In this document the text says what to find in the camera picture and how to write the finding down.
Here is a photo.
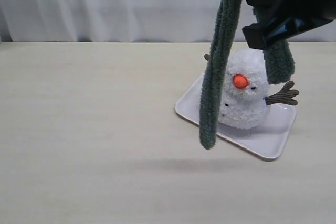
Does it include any green fuzzy scarf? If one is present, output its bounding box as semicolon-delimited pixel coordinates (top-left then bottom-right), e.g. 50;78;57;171
199;0;295;150

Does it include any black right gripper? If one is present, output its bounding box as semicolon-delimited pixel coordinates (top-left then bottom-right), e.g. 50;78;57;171
243;0;335;49

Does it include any white plush snowman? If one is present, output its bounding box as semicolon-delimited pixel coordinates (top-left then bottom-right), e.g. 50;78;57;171
216;48;299;130

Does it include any white curtain backdrop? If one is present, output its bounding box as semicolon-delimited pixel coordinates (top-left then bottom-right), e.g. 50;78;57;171
0;0;336;44

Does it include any white plastic tray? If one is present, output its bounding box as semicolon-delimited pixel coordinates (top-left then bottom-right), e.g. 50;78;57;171
174;74;297;161

